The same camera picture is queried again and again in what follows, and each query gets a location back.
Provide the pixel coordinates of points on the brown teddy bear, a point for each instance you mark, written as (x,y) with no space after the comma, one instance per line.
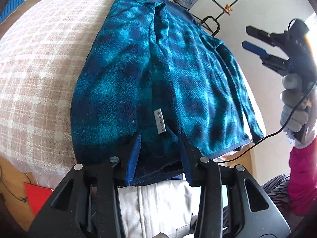
(227,8)

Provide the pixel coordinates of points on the black metal clothes rack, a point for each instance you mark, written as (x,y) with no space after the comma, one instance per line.
(210,17)

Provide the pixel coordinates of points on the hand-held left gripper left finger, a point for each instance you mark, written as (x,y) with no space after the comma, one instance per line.
(132,163)

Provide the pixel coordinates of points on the teal plaid fleece jacket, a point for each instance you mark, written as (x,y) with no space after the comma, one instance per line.
(173,67)

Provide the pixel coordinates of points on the person's right forearm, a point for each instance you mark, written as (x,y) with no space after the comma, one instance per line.
(302,178)

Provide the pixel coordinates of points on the red box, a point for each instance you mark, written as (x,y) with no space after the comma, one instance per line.
(37,195)

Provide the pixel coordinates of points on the person's right hand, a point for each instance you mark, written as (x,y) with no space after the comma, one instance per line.
(292,104)

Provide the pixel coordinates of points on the blue slatted crate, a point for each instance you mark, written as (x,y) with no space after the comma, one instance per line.
(12,5)

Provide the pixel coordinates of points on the light grey garment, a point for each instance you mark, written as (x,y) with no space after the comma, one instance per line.
(153,208)

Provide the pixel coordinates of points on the beige checked blanket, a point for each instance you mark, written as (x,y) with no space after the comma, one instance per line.
(44,67)

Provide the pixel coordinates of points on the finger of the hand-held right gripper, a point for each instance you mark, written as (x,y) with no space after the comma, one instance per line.
(262,36)
(257,50)

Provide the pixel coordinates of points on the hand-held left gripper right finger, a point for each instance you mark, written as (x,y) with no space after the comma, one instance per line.
(188,163)

